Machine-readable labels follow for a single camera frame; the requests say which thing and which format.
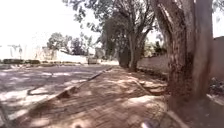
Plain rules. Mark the distant trees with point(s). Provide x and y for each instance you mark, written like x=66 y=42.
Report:
x=66 y=43

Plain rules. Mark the vehicle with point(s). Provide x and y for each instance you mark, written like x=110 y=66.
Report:
x=93 y=60

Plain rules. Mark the large tree trunk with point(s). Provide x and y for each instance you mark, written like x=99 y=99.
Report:
x=186 y=50

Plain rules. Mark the low dark hedge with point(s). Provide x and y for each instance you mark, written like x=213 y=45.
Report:
x=20 y=61

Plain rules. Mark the red brick path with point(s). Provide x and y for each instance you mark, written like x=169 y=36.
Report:
x=106 y=100

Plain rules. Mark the concrete kerb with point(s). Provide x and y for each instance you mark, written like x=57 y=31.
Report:
x=50 y=100

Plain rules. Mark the robot's own part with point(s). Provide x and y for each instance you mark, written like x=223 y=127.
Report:
x=77 y=125

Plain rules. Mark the white wall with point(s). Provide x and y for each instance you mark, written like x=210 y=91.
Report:
x=70 y=57

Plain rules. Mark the brown boundary wall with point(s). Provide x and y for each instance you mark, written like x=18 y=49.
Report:
x=156 y=63

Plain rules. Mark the grey asphalt road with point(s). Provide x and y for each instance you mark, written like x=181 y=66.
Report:
x=40 y=78

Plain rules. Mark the leafy tree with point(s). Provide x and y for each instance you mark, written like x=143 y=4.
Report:
x=133 y=36

